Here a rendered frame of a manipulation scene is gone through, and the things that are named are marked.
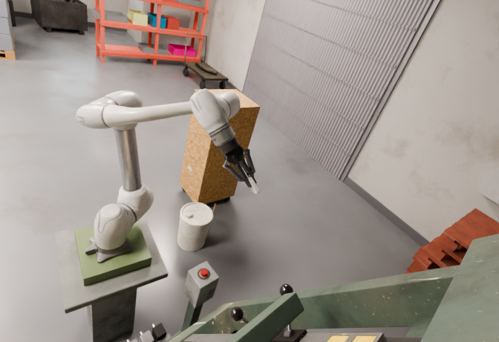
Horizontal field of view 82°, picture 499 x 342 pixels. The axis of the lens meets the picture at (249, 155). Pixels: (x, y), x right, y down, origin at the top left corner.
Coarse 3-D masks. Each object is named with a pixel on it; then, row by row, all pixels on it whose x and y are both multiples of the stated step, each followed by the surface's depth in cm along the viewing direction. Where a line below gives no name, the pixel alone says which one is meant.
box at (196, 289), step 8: (200, 264) 152; (208, 264) 153; (192, 272) 146; (192, 280) 145; (200, 280) 144; (208, 280) 145; (216, 280) 147; (184, 288) 153; (192, 288) 146; (200, 288) 140; (208, 288) 146; (192, 296) 148; (200, 296) 145; (208, 296) 152; (192, 304) 150; (200, 304) 151
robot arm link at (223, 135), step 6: (222, 126) 107; (228, 126) 106; (216, 132) 104; (222, 132) 104; (228, 132) 105; (234, 132) 108; (216, 138) 105; (222, 138) 104; (228, 138) 105; (216, 144) 107; (222, 144) 106
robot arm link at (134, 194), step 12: (108, 96) 130; (120, 96) 132; (132, 96) 138; (120, 132) 141; (132, 132) 144; (120, 144) 144; (132, 144) 147; (120, 156) 148; (132, 156) 149; (120, 168) 153; (132, 168) 152; (132, 180) 156; (120, 192) 160; (132, 192) 158; (144, 192) 163; (132, 204) 159; (144, 204) 164
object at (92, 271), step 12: (84, 228) 165; (132, 228) 173; (84, 240) 159; (132, 240) 167; (144, 240) 169; (84, 252) 153; (132, 252) 160; (144, 252) 162; (84, 264) 148; (96, 264) 149; (108, 264) 151; (120, 264) 153; (132, 264) 155; (144, 264) 161; (84, 276) 143; (96, 276) 145; (108, 276) 150
